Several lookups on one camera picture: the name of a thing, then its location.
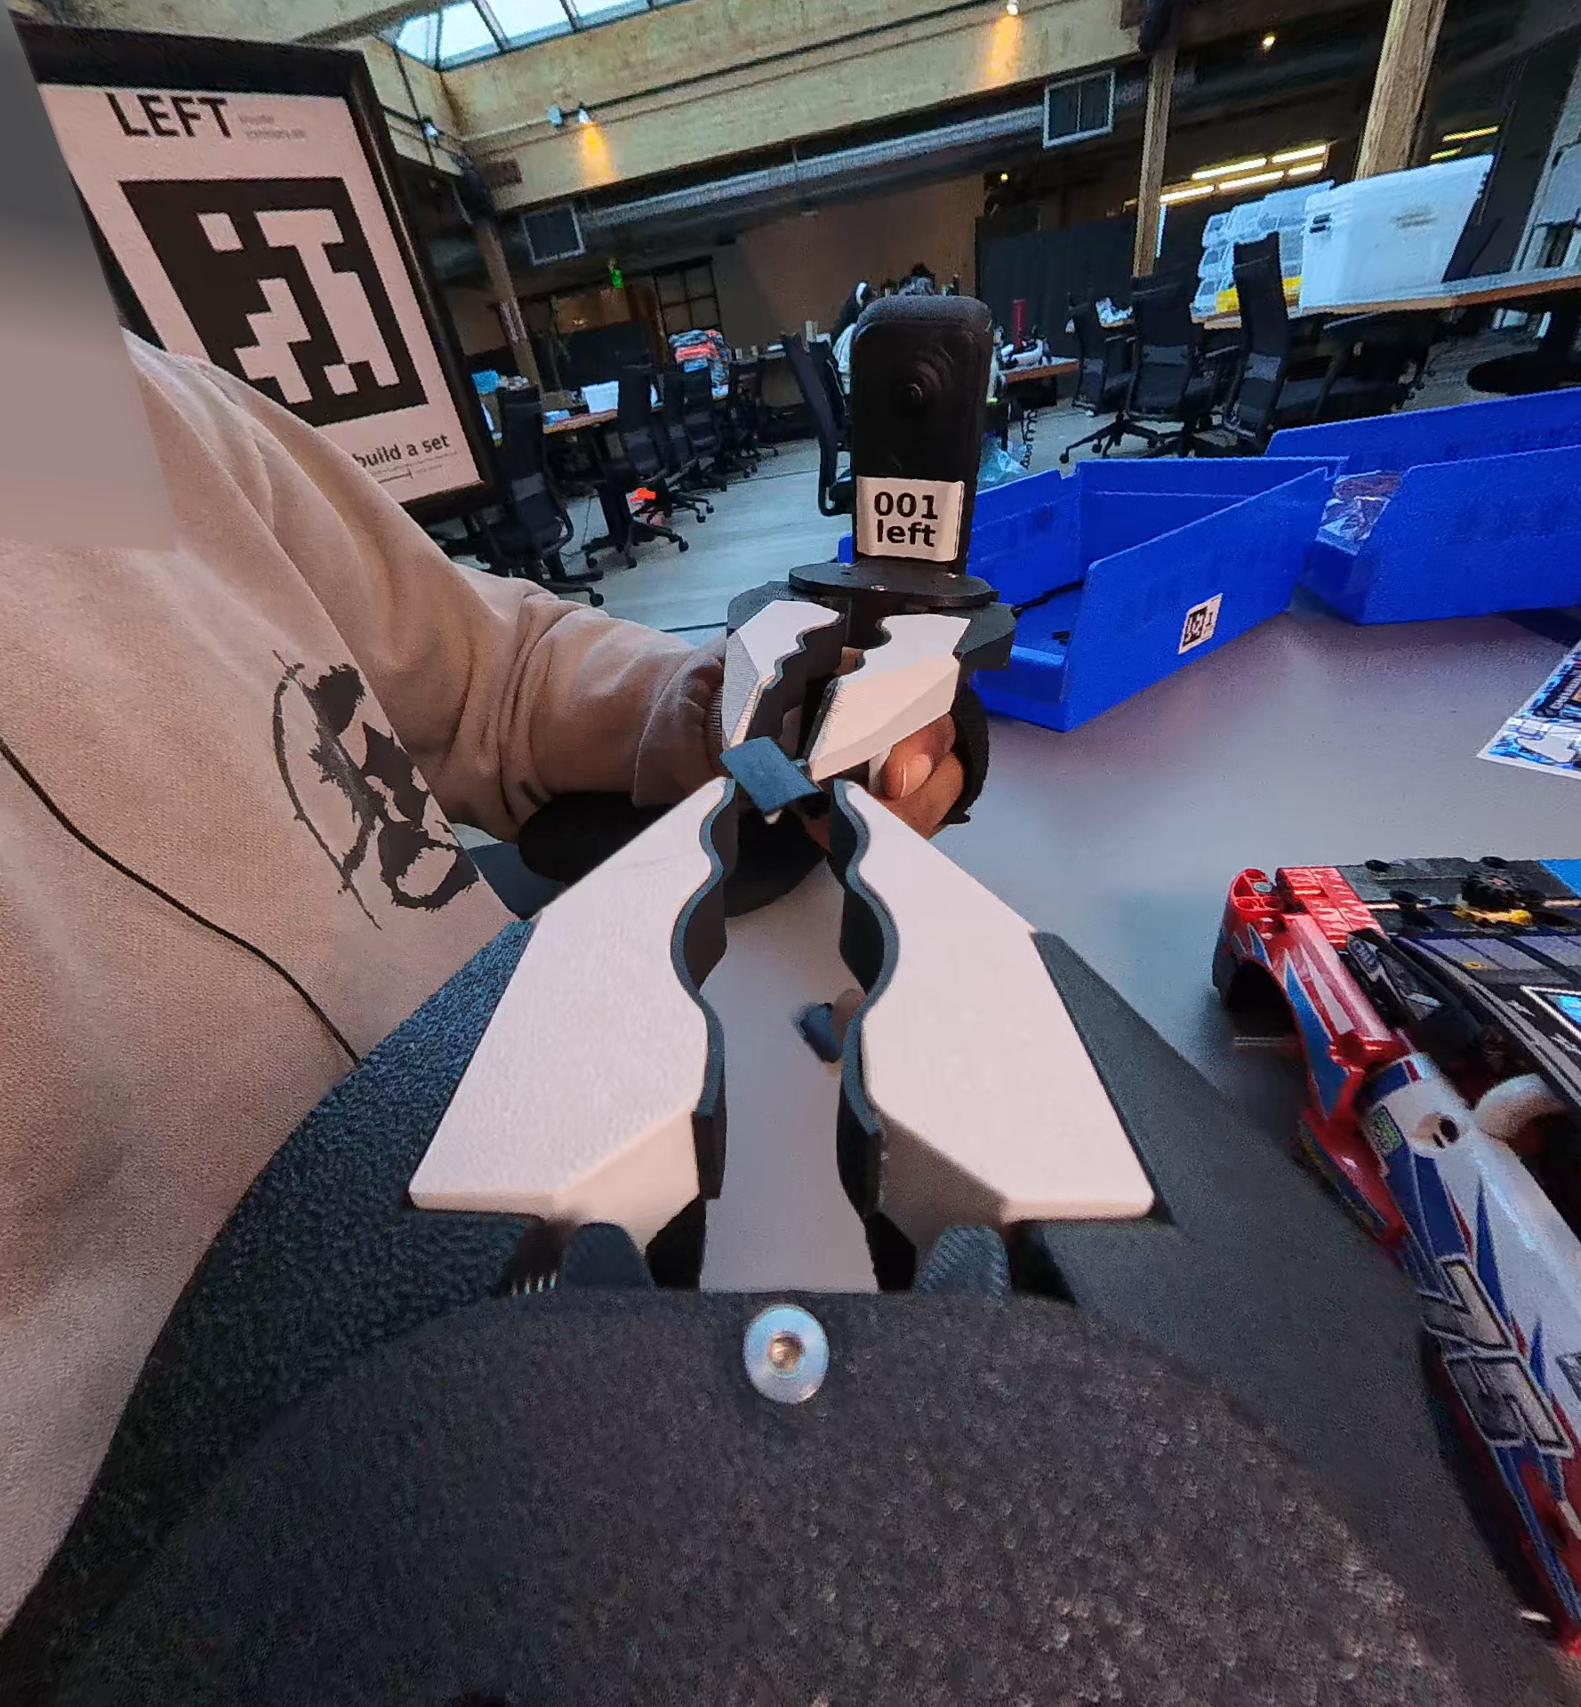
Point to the shiny sticker sheet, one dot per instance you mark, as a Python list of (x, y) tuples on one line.
[(1577, 707)]

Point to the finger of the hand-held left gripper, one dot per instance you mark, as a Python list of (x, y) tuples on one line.
[(771, 659), (896, 686)]

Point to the person's left hand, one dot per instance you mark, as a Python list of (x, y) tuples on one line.
[(916, 781)]

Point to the long wooden desk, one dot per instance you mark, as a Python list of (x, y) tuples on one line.
[(1472, 295)]

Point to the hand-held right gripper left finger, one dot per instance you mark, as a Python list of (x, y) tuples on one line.
[(562, 1053)]

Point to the plain blue bin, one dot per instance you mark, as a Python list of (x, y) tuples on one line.
[(1472, 534)]

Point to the black framed marker sign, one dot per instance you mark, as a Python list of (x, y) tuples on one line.
[(270, 292)]

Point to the lego race car model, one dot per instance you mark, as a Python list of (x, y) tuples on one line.
[(1472, 1198)]

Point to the small clear plastic bag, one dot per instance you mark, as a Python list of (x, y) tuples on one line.
[(1359, 507)]

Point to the white storage crate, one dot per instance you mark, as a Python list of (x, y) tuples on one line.
[(1391, 227)]

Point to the wooden pillar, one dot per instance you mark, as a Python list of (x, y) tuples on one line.
[(1398, 81)]

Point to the black lego connector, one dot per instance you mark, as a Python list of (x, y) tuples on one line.
[(771, 774)]

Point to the blue bin with tag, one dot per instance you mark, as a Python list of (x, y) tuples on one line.
[(1138, 585)]

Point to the black chair armrest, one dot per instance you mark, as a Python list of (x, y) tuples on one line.
[(592, 840)]

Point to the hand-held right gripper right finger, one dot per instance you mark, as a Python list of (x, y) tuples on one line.
[(1005, 1066)]

